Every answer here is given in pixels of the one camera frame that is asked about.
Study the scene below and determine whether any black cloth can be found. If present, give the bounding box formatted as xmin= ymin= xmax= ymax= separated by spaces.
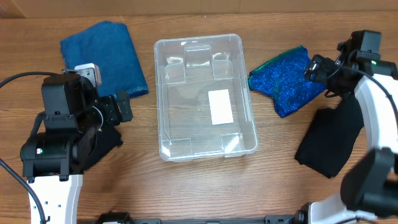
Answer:
xmin=295 ymin=107 xmax=364 ymax=179
xmin=335 ymin=95 xmax=361 ymax=113
xmin=85 ymin=127 xmax=123 ymax=171

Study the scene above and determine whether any sparkly blue green cloth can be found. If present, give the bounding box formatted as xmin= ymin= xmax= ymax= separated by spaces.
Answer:
xmin=248 ymin=45 xmax=325 ymax=118

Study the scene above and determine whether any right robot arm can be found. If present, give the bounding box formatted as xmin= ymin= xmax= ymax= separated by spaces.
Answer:
xmin=281 ymin=30 xmax=397 ymax=223

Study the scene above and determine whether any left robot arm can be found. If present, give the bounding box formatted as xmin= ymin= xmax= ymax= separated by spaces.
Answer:
xmin=21 ymin=73 xmax=133 ymax=223

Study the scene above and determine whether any blue terry towel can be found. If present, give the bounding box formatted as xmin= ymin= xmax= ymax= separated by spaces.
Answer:
xmin=60 ymin=21 xmax=149 ymax=98

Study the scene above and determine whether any clear plastic storage bin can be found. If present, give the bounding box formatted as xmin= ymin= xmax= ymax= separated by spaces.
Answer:
xmin=154 ymin=34 xmax=259 ymax=162

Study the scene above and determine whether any white label in bin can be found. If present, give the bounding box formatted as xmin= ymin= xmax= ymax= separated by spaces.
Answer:
xmin=208 ymin=89 xmax=233 ymax=125

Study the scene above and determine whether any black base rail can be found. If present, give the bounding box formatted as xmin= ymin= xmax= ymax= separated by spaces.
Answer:
xmin=77 ymin=211 xmax=295 ymax=224

